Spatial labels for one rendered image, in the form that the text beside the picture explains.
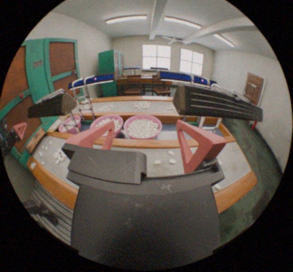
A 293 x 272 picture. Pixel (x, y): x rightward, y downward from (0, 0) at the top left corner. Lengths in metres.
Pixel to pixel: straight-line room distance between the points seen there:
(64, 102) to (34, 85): 0.83
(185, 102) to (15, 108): 1.16
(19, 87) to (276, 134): 5.42
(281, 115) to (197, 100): 4.18
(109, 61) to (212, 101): 3.01
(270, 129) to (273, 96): 1.16
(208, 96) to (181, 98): 0.08
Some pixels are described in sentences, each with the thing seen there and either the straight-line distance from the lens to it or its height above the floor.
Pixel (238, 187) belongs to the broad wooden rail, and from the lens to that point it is 0.63.
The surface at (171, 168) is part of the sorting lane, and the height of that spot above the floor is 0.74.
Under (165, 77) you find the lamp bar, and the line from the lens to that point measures 0.76.
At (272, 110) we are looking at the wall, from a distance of 4.36.
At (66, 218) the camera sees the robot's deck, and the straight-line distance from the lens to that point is 0.67.
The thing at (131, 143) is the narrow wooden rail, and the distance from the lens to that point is 0.51.
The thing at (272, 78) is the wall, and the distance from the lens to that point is 4.57.
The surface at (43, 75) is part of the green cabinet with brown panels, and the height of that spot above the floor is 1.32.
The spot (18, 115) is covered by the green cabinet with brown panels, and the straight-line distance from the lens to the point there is 1.08.
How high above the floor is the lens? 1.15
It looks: 37 degrees down
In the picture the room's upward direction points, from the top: straight up
